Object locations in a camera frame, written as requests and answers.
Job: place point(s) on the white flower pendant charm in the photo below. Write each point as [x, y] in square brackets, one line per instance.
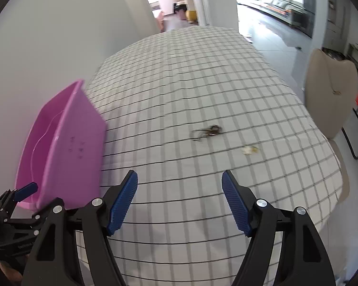
[250, 150]

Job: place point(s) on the light sofa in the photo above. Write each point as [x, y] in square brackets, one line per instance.
[289, 9]

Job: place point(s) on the person's left hand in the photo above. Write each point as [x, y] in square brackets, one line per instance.
[7, 274]

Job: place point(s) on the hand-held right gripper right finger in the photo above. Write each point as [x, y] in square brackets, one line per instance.
[237, 202]

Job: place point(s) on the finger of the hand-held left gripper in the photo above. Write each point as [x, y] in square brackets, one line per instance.
[29, 219]
[25, 190]

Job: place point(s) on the pink plastic basin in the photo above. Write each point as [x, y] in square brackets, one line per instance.
[71, 161]

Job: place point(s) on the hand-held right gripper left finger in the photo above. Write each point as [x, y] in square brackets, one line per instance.
[122, 202]

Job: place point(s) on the beige chair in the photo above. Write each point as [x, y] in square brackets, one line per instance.
[331, 101]

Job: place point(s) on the white cylinder appliance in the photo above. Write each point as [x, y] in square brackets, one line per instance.
[190, 1]

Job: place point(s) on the black metal chair frame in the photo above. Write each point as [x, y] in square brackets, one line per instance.
[349, 143]

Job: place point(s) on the white checked tablecloth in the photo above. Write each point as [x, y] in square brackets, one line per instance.
[197, 80]

